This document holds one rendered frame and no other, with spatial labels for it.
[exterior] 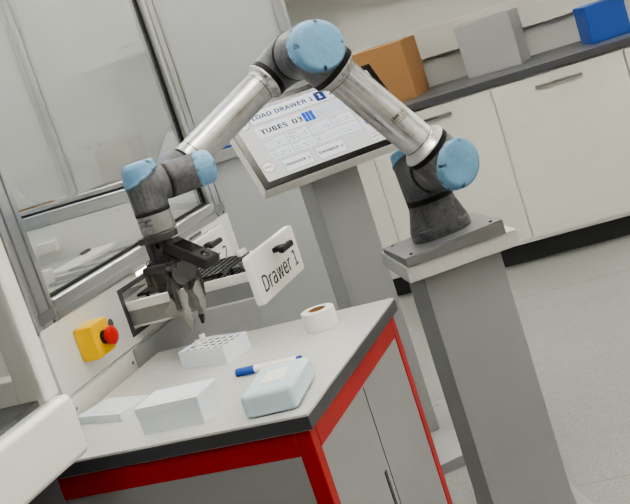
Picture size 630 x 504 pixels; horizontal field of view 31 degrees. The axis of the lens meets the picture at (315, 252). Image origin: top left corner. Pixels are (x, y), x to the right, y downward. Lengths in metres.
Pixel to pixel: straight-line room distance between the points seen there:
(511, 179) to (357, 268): 2.08
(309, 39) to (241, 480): 0.99
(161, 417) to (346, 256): 1.57
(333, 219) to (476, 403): 0.90
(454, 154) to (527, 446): 0.76
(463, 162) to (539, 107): 2.82
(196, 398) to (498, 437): 1.07
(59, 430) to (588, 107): 3.92
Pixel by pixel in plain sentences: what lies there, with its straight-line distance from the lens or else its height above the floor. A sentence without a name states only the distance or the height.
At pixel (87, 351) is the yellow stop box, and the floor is 0.86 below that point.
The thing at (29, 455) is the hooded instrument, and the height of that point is 0.86.
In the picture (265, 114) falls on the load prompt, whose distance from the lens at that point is 3.44.
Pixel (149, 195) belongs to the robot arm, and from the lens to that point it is 2.35.
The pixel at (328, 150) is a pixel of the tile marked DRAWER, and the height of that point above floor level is 1.00.
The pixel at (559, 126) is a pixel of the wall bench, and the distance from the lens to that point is 5.42.
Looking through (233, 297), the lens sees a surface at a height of 0.85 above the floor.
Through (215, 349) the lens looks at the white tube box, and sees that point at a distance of 2.32.
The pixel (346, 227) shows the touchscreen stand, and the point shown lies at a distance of 3.47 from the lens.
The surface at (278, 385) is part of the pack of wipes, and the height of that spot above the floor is 0.80.
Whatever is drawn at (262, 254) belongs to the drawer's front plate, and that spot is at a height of 0.91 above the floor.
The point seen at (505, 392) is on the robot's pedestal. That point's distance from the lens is 2.82.
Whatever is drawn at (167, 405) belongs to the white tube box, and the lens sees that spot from 2.00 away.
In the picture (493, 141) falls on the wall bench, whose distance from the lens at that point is 5.43.
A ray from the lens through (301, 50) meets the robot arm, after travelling 2.47.
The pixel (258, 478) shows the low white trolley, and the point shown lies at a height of 0.66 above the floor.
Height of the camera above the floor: 1.32
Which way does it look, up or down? 10 degrees down
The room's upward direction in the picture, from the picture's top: 18 degrees counter-clockwise
